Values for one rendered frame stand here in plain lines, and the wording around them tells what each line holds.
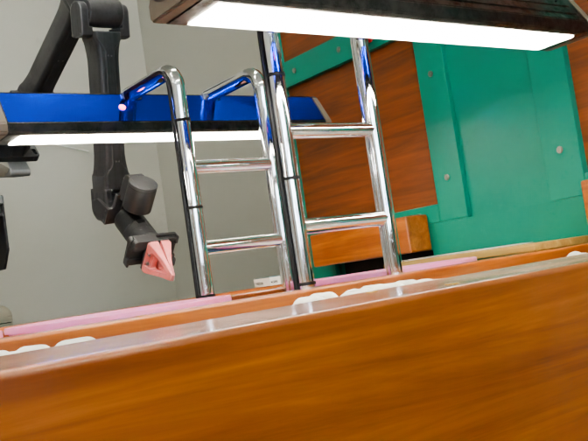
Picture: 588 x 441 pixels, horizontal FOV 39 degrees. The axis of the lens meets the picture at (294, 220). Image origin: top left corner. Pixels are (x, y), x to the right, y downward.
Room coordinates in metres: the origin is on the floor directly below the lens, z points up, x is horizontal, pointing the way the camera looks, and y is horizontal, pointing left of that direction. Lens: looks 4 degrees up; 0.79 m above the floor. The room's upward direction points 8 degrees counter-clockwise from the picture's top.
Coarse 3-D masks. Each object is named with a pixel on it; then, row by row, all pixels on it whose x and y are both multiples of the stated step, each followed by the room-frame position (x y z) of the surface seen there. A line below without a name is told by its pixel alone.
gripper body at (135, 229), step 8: (136, 224) 1.60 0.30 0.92; (144, 224) 1.60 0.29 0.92; (128, 232) 1.60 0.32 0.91; (136, 232) 1.58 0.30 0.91; (144, 232) 1.58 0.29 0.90; (152, 232) 1.59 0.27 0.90; (168, 232) 1.59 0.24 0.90; (128, 240) 1.55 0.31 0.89; (176, 240) 1.60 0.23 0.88; (128, 248) 1.55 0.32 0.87; (128, 256) 1.57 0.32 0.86; (136, 256) 1.58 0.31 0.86; (128, 264) 1.57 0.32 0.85
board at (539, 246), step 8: (552, 240) 1.31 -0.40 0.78; (560, 240) 1.25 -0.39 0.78; (568, 240) 1.26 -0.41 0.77; (576, 240) 1.28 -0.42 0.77; (584, 240) 1.29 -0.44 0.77; (496, 248) 1.27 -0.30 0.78; (504, 248) 1.26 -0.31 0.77; (512, 248) 1.25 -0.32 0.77; (520, 248) 1.24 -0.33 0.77; (528, 248) 1.23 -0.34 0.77; (536, 248) 1.22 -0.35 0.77; (544, 248) 1.23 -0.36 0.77; (440, 256) 1.37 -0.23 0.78; (448, 256) 1.35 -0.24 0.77; (456, 256) 1.34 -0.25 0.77; (464, 256) 1.33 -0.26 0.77; (480, 256) 1.30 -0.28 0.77; (488, 256) 1.29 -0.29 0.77; (408, 264) 1.43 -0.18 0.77
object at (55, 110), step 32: (0, 96) 1.20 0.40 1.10; (32, 96) 1.23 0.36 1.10; (64, 96) 1.26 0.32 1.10; (96, 96) 1.29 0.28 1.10; (160, 96) 1.36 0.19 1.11; (192, 96) 1.40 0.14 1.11; (224, 96) 1.44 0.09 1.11; (288, 96) 1.52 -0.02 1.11; (0, 128) 1.17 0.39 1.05; (32, 128) 1.20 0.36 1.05; (64, 128) 1.22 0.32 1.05; (96, 128) 1.25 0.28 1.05; (128, 128) 1.29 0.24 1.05; (160, 128) 1.32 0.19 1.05; (192, 128) 1.36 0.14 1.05; (224, 128) 1.39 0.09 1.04; (256, 128) 1.43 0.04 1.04
